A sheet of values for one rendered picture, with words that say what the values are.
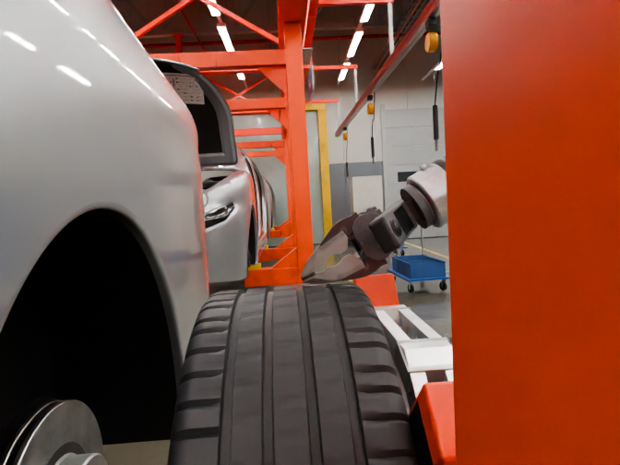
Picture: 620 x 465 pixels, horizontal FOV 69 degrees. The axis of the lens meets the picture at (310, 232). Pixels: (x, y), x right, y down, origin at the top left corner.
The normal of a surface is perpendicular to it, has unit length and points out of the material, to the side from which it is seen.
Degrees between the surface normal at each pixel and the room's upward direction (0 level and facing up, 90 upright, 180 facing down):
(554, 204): 90
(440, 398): 45
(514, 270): 90
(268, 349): 25
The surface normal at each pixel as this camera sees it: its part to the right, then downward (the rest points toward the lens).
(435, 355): 0.00, -0.66
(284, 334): -0.03, -0.89
